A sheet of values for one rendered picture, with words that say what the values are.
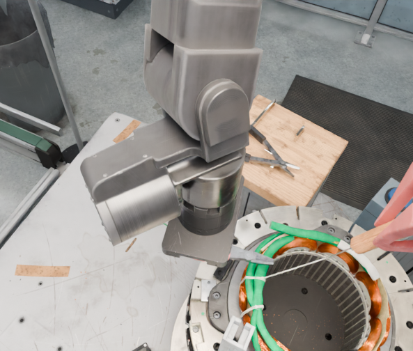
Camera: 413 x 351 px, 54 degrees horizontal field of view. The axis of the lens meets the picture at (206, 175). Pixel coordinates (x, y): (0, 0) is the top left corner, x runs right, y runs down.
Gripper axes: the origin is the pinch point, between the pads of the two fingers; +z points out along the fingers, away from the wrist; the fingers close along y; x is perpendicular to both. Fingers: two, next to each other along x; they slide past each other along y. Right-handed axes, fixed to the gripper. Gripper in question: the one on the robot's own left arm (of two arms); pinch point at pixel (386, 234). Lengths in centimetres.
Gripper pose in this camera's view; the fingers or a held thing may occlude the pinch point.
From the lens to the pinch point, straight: 39.4
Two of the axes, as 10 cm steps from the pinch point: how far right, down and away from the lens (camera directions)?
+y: -3.0, 7.9, -5.4
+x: 8.7, 4.6, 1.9
